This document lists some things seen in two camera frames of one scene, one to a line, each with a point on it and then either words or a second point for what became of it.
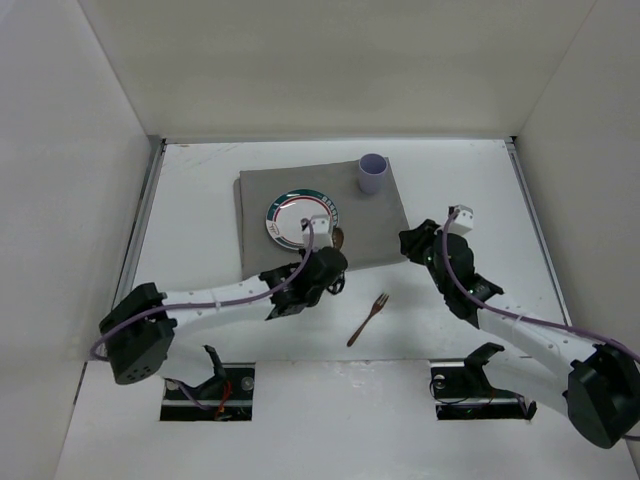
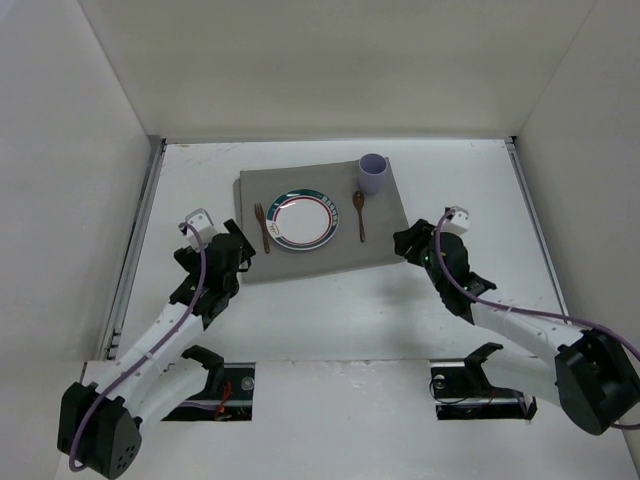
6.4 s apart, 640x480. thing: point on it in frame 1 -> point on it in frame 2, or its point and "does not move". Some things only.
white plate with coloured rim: [284, 216] does not move
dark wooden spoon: [337, 237] -> [359, 201]
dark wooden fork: [379, 303] -> [260, 215]
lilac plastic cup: [372, 169] does not move
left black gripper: [330, 255] -> [239, 241]
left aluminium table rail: [133, 251] does not move
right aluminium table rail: [539, 225] does not move
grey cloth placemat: [370, 223] does not move
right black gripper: [417, 240] does not move
